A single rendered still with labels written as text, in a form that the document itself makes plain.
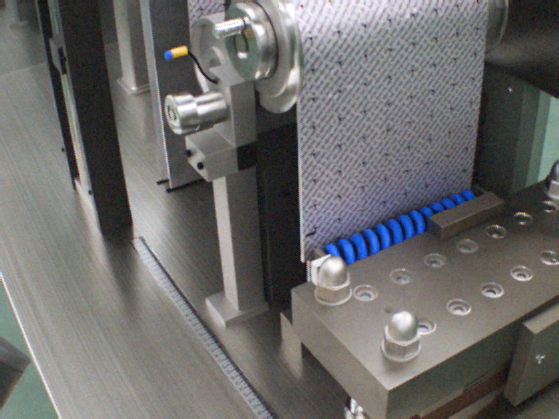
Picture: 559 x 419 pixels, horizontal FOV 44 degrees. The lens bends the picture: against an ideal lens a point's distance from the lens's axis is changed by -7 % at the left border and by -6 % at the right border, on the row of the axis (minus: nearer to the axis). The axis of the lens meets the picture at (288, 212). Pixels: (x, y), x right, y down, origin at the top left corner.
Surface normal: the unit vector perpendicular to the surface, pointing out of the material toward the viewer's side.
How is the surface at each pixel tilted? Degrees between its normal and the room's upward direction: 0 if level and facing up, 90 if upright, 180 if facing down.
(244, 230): 90
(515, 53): 90
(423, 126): 90
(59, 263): 0
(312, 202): 90
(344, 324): 0
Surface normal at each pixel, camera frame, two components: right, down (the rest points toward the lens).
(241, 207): 0.51, 0.48
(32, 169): -0.03, -0.82
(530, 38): -0.86, 0.32
